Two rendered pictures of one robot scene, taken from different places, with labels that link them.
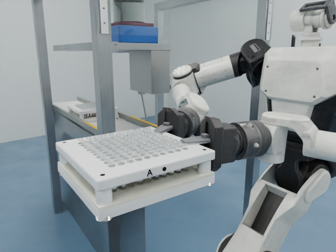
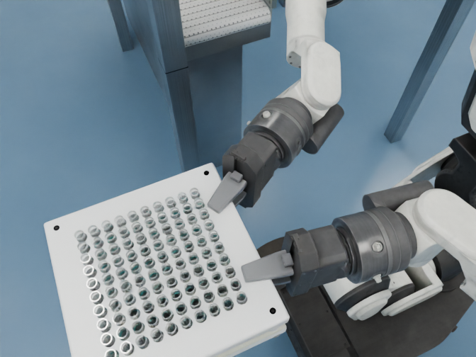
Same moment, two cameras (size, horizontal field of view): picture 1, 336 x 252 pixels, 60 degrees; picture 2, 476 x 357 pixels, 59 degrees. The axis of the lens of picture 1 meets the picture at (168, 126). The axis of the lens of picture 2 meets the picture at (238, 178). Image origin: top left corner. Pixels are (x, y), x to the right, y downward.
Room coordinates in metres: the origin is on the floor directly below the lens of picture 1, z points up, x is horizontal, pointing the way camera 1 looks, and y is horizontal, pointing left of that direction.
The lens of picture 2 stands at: (0.41, -0.06, 1.54)
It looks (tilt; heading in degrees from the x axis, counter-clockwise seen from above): 57 degrees down; 11
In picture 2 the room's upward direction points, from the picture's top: straight up
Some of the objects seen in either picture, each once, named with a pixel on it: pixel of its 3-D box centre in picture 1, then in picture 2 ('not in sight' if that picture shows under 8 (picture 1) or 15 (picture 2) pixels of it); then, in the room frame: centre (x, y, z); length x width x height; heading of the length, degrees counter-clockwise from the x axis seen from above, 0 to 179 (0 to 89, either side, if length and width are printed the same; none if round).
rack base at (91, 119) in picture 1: (93, 115); not in sight; (1.81, 0.48, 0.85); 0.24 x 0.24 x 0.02; 34
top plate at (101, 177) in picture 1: (131, 150); (159, 270); (0.57, 0.08, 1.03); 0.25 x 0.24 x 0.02; 35
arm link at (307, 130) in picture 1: (288, 133); (452, 242); (0.68, -0.29, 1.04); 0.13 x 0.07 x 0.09; 53
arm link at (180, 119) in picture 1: (175, 127); (258, 154); (0.78, -0.02, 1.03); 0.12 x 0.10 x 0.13; 157
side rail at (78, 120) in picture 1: (68, 114); not in sight; (1.80, 0.63, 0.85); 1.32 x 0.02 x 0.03; 34
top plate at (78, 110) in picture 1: (92, 107); not in sight; (1.81, 0.48, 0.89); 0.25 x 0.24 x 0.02; 124
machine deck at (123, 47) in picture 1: (106, 48); not in sight; (1.56, 0.32, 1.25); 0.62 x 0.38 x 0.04; 34
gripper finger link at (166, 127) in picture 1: (162, 127); (226, 191); (0.69, 0.01, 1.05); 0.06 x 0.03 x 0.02; 157
